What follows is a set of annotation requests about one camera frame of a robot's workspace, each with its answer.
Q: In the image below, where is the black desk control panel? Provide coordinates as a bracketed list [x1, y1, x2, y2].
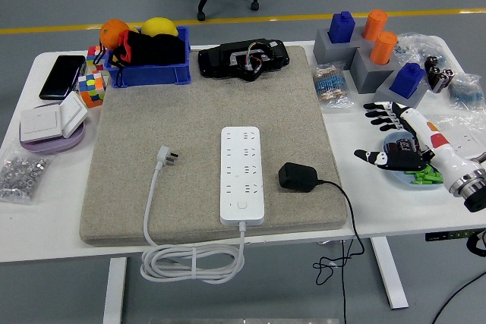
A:
[424, 229, 486, 242]

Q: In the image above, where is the grey-brown mat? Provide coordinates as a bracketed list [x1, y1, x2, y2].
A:
[79, 45, 349, 247]

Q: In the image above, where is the black drawstring pouch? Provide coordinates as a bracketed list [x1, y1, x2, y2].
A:
[93, 30, 187, 88]

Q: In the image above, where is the black floor cable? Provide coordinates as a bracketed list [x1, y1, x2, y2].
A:
[432, 271, 486, 324]

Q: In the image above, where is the bag of blue resistors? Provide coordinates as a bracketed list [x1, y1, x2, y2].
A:
[447, 72, 486, 112]

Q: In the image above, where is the white table leg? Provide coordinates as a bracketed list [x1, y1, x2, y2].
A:
[103, 256, 128, 324]
[370, 236, 410, 310]

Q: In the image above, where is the flat white wall switch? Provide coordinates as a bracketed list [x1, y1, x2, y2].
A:
[19, 105, 64, 144]

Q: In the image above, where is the bagged white wall socket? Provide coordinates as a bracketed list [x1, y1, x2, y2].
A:
[432, 111, 486, 160]

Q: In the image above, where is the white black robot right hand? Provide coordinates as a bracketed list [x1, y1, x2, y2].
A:
[353, 101, 484, 194]

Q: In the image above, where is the white power strip with cord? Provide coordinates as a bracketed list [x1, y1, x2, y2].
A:
[140, 126, 266, 285]

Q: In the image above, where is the tilted white wall switch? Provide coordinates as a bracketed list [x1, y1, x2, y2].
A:
[59, 91, 90, 139]

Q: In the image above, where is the blue plastic bin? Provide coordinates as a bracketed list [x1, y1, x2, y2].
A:
[103, 26, 192, 88]

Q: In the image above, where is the small colourful puzzle cube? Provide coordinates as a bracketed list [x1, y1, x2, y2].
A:
[86, 46, 109, 74]

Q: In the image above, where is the purple tray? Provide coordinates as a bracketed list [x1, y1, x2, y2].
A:
[18, 102, 87, 156]

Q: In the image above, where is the large colourful puzzle cube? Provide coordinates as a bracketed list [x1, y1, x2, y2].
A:
[77, 72, 106, 109]

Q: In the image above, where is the orange cylinder peg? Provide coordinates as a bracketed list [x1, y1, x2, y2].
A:
[361, 9, 388, 42]
[369, 31, 399, 65]

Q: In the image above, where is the clear plastic bag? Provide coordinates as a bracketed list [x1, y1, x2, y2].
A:
[393, 33, 447, 71]

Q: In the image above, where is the orange fruit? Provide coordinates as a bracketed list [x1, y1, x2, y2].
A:
[99, 19, 131, 51]

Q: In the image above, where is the light blue plate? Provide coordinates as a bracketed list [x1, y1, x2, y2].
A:
[380, 132, 446, 190]

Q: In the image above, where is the yellow lemon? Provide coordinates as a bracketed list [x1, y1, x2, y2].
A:
[140, 17, 179, 39]

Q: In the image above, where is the bag of metal nuts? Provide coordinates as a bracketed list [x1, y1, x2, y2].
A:
[0, 149, 50, 205]

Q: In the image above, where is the bag of black batteries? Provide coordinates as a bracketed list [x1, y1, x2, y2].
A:
[424, 55, 456, 94]

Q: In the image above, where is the blue square peg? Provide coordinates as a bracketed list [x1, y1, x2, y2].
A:
[328, 11, 357, 45]
[390, 62, 426, 100]

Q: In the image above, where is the black open electronic device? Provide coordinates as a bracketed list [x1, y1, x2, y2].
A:
[197, 39, 291, 82]

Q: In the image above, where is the black smartphone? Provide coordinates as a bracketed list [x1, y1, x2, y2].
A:
[38, 55, 87, 101]

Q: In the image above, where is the black plug with cord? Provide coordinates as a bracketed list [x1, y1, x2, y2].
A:
[278, 162, 366, 324]

